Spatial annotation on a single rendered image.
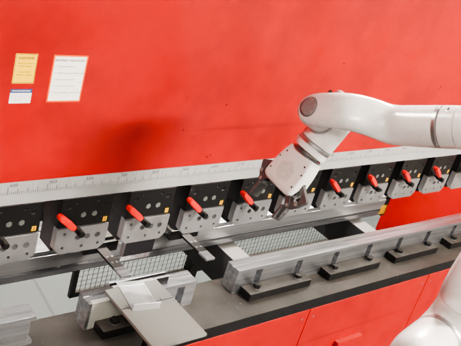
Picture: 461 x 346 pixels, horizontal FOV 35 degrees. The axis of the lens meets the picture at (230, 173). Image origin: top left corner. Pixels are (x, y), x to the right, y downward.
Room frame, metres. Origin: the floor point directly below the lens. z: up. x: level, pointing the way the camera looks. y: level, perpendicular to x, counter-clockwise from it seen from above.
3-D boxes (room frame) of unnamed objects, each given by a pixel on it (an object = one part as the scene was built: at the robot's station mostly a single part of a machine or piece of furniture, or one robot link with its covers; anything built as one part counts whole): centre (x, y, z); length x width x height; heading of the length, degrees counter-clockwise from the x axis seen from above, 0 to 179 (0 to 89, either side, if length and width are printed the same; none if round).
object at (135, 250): (1.82, 0.19, 1.13); 0.10 x 0.02 x 0.10; 136
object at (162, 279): (1.85, 0.17, 0.99); 0.20 x 0.03 x 0.03; 136
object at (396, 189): (2.66, -0.63, 1.26); 0.15 x 0.09 x 0.17; 136
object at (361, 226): (3.05, -0.47, 0.81); 0.64 x 0.08 x 0.14; 46
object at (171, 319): (1.72, 0.09, 1.00); 0.26 x 0.18 x 0.01; 46
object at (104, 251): (1.93, 0.30, 1.01); 0.26 x 0.12 x 0.05; 46
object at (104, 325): (1.81, 0.13, 0.89); 0.30 x 0.05 x 0.03; 136
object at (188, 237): (2.16, 0.07, 1.01); 0.26 x 0.12 x 0.05; 46
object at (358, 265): (2.50, -0.55, 0.89); 0.30 x 0.05 x 0.03; 136
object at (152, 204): (1.80, 0.21, 1.26); 0.15 x 0.09 x 0.17; 136
